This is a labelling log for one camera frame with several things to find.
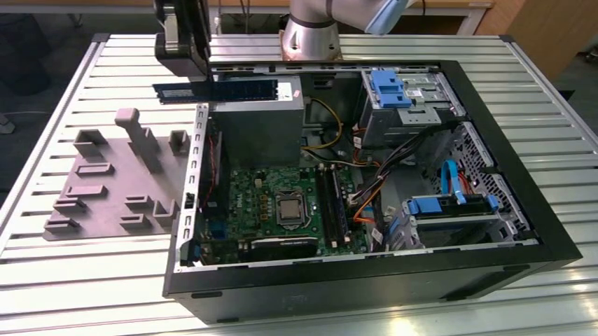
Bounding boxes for grey power supply unit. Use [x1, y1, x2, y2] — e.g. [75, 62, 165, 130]
[213, 76, 306, 169]

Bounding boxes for grey parts rack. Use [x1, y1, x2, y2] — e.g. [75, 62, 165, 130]
[42, 107, 195, 242]

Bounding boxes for black office chair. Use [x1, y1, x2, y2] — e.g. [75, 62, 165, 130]
[0, 12, 54, 96]

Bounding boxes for orange data cable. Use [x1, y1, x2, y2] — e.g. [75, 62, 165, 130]
[353, 206, 376, 224]

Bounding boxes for black PC case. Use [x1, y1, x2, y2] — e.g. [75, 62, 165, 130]
[161, 59, 584, 325]

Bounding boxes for blue carrier with disk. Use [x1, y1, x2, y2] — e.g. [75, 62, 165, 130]
[404, 195, 500, 218]

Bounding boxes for yellow power wires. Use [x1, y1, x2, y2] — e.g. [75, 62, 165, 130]
[301, 97, 345, 152]

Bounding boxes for silver CPU in socket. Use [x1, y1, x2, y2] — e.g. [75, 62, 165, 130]
[273, 190, 310, 231]

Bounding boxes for blue RAM stick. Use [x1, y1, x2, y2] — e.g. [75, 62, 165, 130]
[153, 79, 280, 105]

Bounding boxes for green motherboard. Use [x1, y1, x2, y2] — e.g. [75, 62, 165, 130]
[201, 164, 372, 264]

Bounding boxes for blue flat data cable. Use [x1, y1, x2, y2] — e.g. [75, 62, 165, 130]
[441, 159, 469, 206]

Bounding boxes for wooden desk with white legs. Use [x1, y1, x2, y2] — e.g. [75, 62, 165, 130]
[201, 0, 497, 36]

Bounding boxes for thin red wire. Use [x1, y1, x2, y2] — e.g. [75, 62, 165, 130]
[207, 132, 222, 187]

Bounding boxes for wooden cabinet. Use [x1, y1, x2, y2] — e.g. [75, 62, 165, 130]
[474, 0, 598, 82]

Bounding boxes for black cable bundle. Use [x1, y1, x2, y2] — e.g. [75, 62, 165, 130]
[348, 120, 462, 204]

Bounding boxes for black graphics card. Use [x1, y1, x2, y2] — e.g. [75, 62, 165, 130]
[238, 234, 322, 262]

